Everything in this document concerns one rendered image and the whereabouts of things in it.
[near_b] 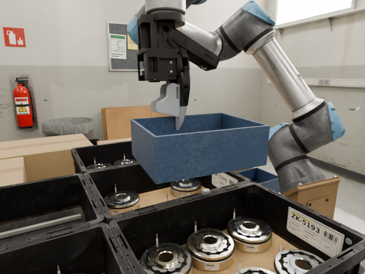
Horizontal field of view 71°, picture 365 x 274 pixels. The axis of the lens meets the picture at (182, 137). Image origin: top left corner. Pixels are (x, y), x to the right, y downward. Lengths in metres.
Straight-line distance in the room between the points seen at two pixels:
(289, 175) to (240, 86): 3.57
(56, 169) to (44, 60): 2.46
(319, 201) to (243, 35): 0.58
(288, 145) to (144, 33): 0.62
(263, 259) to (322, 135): 0.46
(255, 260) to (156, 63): 0.45
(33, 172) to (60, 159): 0.11
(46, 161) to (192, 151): 0.92
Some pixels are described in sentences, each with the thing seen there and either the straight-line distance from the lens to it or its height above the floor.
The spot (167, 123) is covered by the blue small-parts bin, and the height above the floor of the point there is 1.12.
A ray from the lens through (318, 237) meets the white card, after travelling 0.64.
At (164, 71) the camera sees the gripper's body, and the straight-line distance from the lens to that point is 0.48.
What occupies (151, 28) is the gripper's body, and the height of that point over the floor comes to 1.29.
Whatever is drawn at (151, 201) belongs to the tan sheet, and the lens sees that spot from 0.83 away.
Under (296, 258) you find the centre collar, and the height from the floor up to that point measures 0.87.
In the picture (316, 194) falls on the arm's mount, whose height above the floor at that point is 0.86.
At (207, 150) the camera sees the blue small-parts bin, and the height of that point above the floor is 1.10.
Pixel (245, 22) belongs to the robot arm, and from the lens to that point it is 0.93.
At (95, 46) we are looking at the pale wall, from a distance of 3.60.
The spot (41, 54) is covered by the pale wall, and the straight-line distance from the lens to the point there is 3.58.
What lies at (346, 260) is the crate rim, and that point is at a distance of 0.52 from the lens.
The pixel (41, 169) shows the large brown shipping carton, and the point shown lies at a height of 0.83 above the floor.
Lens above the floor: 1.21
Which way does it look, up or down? 14 degrees down
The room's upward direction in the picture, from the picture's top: straight up
